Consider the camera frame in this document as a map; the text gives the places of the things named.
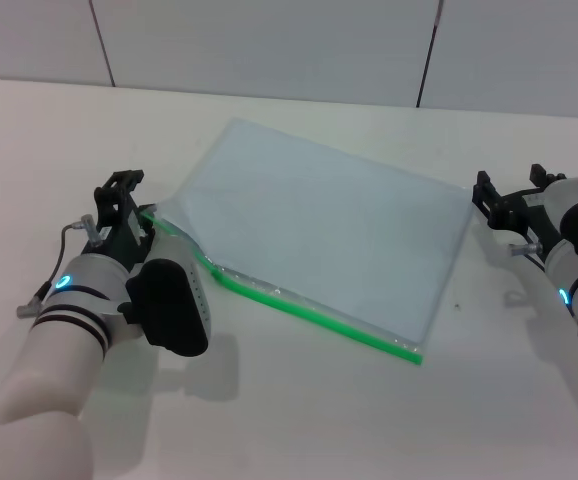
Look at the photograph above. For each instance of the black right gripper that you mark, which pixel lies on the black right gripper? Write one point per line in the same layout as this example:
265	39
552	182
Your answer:
524	215

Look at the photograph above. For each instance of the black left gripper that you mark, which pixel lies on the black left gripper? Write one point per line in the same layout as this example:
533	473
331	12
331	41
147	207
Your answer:
119	240

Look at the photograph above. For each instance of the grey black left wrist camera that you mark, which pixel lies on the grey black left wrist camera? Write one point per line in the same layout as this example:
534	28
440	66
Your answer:
169	300

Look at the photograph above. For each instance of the transparent document bag green zip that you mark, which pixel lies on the transparent document bag green zip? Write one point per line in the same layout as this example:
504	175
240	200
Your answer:
329	240

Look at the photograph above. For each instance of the green zipper slider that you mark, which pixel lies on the green zipper slider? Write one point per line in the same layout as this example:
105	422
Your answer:
217	274

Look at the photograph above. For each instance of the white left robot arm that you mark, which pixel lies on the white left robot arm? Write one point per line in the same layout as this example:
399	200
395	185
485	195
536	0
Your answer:
49	375

